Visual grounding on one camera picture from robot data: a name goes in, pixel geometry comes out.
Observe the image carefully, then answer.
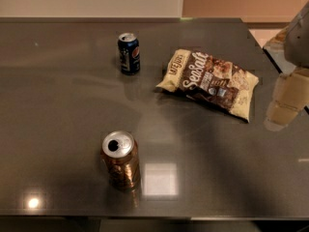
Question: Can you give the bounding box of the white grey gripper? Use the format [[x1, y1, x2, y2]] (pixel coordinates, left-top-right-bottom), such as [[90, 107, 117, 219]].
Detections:
[[264, 1, 309, 131]]

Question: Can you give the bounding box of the brown sea salt chip bag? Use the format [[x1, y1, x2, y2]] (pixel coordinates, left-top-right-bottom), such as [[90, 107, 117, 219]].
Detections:
[[156, 49, 259, 121]]

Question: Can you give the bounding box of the blue Pepsi can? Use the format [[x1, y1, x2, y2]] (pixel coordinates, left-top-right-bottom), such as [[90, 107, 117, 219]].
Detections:
[[118, 33, 140, 74]]

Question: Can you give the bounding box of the orange soda can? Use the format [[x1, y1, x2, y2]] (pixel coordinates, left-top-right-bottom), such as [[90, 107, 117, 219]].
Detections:
[[100, 130, 140, 190]]

